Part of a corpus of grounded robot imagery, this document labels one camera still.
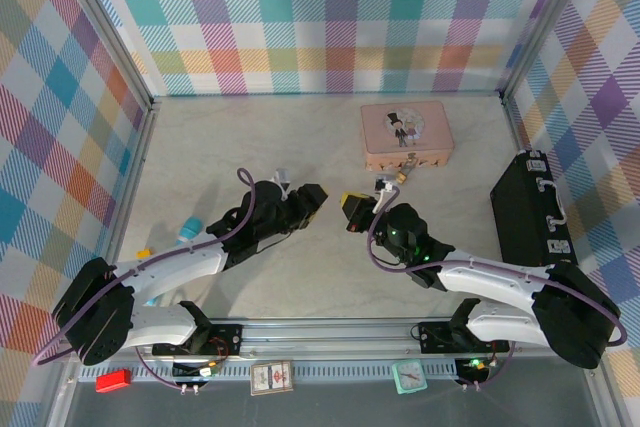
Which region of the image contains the small brass padlock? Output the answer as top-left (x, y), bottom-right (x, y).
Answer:
top-left (400, 152), bottom-right (420, 180)

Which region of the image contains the pink tin box with couple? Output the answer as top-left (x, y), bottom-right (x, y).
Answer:
top-left (360, 100), bottom-right (455, 172)

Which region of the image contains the black briefcase with metal clasps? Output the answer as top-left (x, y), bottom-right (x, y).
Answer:
top-left (489, 149), bottom-right (581, 268)

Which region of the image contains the teal square clock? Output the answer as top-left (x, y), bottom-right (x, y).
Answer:
top-left (391, 360), bottom-right (430, 395)

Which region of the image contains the black right electronics board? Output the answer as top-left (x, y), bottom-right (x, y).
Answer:
top-left (455, 356), bottom-right (494, 381)

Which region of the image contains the black electronics board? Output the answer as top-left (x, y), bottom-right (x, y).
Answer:
top-left (171, 357), bottom-right (224, 380)
top-left (455, 356), bottom-right (494, 381)

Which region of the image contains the small framed card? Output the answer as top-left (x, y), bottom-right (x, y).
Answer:
top-left (249, 359), bottom-right (296, 397)

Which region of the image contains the black left electronics board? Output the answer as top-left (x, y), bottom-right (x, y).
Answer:
top-left (171, 357), bottom-right (224, 380)

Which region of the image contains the red rectangular block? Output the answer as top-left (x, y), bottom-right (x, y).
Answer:
top-left (95, 369), bottom-right (132, 393)

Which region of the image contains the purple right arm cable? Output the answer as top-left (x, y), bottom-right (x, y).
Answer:
top-left (367, 185), bottom-right (629, 348)

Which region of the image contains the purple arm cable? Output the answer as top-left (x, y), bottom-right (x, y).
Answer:
top-left (32, 166), bottom-right (259, 366)
top-left (367, 185), bottom-right (629, 348)

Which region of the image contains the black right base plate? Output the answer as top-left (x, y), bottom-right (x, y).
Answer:
top-left (418, 320), bottom-right (510, 354)

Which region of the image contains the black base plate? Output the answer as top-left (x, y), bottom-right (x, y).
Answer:
top-left (418, 320), bottom-right (510, 354)
top-left (152, 324), bottom-right (244, 359)

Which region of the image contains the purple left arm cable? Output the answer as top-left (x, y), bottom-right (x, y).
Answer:
top-left (32, 166), bottom-right (259, 366)

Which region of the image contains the aluminium mounting rail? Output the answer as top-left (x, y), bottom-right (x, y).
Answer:
top-left (54, 317), bottom-right (601, 366)

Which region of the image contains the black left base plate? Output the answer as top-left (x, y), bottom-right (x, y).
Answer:
top-left (152, 324), bottom-right (244, 359)

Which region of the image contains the grey slotted cable duct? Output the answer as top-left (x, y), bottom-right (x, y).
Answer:
top-left (74, 364), bottom-right (461, 384)

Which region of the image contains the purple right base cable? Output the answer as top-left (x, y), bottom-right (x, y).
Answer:
top-left (457, 340), bottom-right (516, 391)

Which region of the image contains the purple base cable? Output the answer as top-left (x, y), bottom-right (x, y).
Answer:
top-left (457, 340), bottom-right (516, 391)
top-left (135, 345), bottom-right (199, 393)

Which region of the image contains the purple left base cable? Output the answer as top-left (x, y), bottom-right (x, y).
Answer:
top-left (135, 345), bottom-right (199, 393)

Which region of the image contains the aluminium frame post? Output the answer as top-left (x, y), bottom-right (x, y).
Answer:
top-left (47, 0), bottom-right (154, 113)
top-left (499, 0), bottom-right (594, 104)

